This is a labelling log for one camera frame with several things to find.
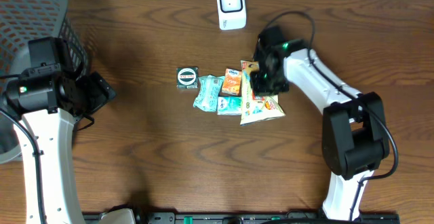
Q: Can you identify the orange snack packet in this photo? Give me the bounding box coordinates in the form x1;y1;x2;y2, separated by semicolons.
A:
222;69;242;96

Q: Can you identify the white blue snack bag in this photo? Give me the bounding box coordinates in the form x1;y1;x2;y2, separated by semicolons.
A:
240;60;285;126

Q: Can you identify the small teal white packet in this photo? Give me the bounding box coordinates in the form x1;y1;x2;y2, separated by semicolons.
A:
217;96;242;115

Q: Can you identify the white barcode scanner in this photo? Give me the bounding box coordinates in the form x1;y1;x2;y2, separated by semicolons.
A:
216;0;247;31

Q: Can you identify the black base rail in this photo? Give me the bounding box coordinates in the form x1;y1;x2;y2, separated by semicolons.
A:
83;210;401;224

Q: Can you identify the round white red lid cup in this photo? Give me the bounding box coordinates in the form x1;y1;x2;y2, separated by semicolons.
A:
176;67;198;89

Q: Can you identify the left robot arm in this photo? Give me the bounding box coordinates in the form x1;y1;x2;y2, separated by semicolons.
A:
3;64;115;223

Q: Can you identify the green snack packet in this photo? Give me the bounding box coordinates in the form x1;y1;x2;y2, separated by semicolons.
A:
193;75;224;112

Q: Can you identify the grey plastic mesh basket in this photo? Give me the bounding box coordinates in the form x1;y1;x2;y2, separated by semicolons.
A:
0;0;90;166

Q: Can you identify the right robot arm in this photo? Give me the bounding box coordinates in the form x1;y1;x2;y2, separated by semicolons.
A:
250;38;390;221

